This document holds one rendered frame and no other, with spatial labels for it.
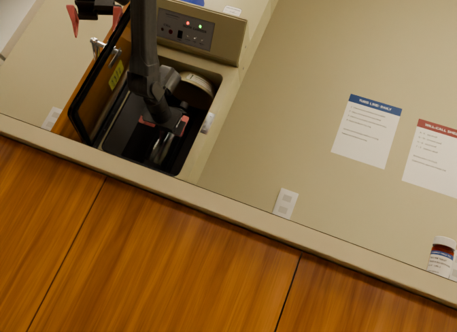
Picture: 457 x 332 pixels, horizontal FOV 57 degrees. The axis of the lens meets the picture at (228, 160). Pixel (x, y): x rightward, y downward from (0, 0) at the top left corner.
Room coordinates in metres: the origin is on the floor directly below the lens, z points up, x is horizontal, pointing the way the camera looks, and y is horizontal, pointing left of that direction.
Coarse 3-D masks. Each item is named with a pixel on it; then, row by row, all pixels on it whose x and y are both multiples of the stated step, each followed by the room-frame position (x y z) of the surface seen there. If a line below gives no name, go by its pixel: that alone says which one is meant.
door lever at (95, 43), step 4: (92, 40) 0.96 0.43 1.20; (96, 40) 0.96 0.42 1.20; (92, 44) 0.97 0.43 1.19; (96, 44) 0.97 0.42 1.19; (100, 44) 0.96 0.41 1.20; (104, 44) 0.96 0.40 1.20; (92, 48) 0.99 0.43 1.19; (96, 48) 0.98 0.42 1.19; (96, 52) 1.00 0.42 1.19; (100, 52) 1.02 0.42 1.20; (96, 56) 1.02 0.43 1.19; (96, 60) 1.04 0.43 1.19
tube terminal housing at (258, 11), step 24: (216, 0) 1.21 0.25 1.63; (240, 0) 1.20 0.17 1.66; (264, 0) 1.18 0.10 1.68; (264, 24) 1.24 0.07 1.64; (168, 48) 1.23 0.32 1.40; (216, 72) 1.19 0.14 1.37; (240, 72) 1.22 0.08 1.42; (216, 96) 1.18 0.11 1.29; (216, 120) 1.20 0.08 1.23; (192, 168) 1.18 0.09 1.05
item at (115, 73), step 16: (128, 32) 1.00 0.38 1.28; (128, 48) 1.07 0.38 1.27; (96, 64) 0.92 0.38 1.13; (128, 64) 1.15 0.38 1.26; (96, 80) 0.97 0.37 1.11; (112, 80) 1.09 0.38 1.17; (96, 96) 1.03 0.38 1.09; (112, 96) 1.16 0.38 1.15; (80, 112) 0.99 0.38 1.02; (96, 112) 1.10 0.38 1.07; (96, 128) 1.18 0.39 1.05
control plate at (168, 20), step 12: (168, 12) 1.14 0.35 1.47; (156, 24) 1.18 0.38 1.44; (168, 24) 1.17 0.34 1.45; (180, 24) 1.15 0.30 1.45; (192, 24) 1.14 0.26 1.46; (204, 24) 1.12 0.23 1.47; (168, 36) 1.19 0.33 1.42; (192, 36) 1.16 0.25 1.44; (204, 36) 1.14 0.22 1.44; (204, 48) 1.17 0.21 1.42
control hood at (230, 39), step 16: (160, 0) 1.13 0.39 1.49; (176, 0) 1.11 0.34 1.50; (192, 16) 1.12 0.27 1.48; (208, 16) 1.10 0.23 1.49; (224, 16) 1.08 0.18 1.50; (224, 32) 1.11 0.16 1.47; (240, 32) 1.09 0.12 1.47; (192, 48) 1.18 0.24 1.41; (224, 48) 1.14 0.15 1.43; (240, 48) 1.12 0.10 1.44
